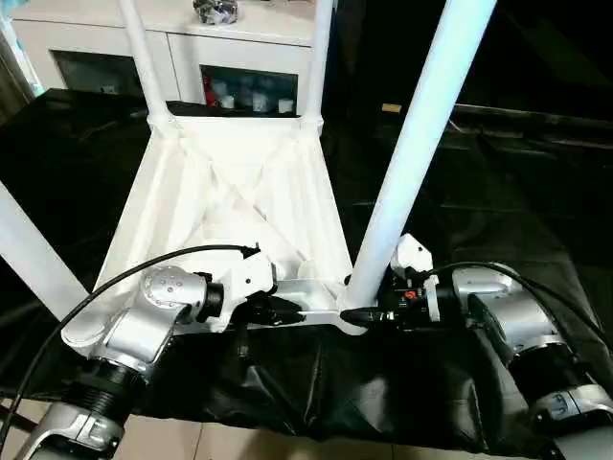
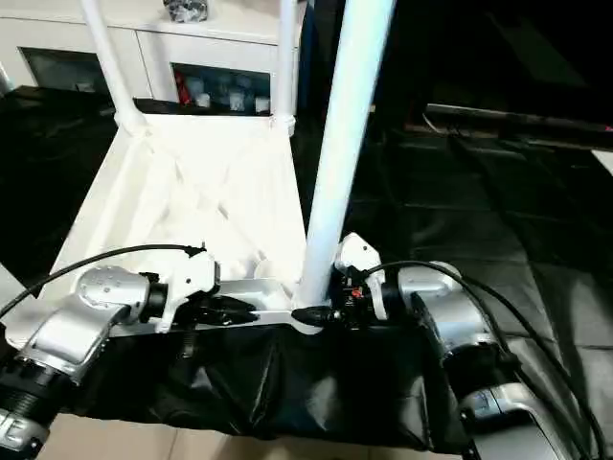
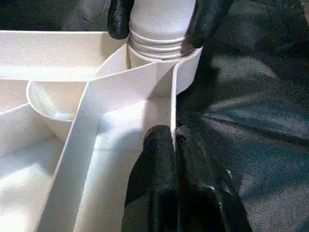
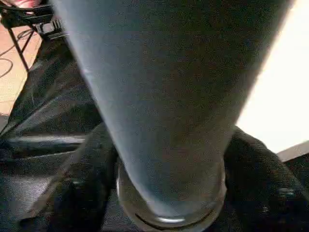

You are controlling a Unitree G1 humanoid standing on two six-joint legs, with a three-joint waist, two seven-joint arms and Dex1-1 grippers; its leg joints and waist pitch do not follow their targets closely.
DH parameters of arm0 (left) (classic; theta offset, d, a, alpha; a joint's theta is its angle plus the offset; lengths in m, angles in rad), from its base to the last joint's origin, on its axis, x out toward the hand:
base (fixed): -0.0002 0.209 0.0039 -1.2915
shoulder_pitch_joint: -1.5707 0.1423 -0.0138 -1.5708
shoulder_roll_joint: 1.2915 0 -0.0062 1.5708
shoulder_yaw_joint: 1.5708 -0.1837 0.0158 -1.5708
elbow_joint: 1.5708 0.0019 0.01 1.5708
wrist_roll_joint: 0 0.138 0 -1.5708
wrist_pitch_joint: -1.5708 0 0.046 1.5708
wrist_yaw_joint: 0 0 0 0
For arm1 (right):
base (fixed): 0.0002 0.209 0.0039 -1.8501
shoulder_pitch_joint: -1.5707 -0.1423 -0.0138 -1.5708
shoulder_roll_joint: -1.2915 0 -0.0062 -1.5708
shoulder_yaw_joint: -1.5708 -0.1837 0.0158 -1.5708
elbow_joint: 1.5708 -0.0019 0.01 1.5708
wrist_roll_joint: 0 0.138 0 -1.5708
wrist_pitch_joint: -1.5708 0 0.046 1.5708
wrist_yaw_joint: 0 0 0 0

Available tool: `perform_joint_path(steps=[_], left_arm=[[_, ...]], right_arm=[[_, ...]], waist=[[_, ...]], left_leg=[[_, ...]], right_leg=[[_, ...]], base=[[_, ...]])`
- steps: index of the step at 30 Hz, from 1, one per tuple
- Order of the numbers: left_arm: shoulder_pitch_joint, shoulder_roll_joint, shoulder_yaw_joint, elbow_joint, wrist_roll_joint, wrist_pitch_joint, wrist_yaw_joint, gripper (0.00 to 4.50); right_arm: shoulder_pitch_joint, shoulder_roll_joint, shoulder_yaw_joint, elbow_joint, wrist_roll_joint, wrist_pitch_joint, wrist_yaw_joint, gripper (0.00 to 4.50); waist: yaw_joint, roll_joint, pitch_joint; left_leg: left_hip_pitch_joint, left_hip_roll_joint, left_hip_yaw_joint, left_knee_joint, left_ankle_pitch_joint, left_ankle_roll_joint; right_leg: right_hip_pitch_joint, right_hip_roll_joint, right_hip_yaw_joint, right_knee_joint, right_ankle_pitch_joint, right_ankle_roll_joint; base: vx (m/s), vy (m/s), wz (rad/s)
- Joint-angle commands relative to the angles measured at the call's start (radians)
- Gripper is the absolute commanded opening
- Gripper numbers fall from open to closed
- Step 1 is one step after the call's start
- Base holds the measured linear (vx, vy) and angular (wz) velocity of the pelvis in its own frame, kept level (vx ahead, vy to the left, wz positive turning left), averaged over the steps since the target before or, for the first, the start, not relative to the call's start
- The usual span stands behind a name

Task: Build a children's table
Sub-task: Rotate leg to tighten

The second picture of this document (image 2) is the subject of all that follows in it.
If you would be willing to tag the white plastic table top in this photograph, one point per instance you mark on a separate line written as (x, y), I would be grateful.
(191, 182)

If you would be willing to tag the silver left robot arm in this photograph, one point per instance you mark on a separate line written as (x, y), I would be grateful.
(96, 297)

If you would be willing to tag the black plastic mat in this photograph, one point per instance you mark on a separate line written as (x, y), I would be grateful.
(479, 215)

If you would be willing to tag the white cup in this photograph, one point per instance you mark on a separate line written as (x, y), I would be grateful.
(261, 103)

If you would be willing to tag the black metal rod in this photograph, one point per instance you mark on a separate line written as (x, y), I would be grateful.
(517, 125)

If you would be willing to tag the white cabinet with glass doors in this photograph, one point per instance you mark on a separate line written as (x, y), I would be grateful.
(158, 48)

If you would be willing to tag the black backdrop cloth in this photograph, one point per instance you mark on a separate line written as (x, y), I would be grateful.
(479, 48)

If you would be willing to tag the white flat panel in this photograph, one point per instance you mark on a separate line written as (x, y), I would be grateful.
(603, 160)

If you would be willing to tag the black bundle on cabinet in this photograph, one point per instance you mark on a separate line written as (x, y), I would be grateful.
(187, 9)

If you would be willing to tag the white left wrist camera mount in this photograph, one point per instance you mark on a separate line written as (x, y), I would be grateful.
(191, 278)

